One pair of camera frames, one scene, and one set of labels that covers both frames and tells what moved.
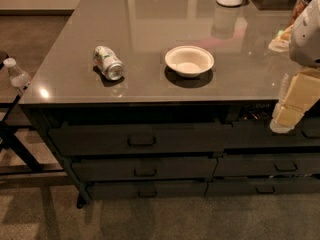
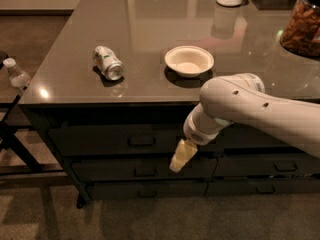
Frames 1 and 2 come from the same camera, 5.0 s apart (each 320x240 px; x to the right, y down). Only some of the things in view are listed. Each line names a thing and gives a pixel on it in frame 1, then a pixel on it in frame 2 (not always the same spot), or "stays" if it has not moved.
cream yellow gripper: x=306 y=39 -> x=196 y=133
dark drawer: x=263 y=185 stays
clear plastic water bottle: x=18 y=77 stays
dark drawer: x=143 y=139 stays
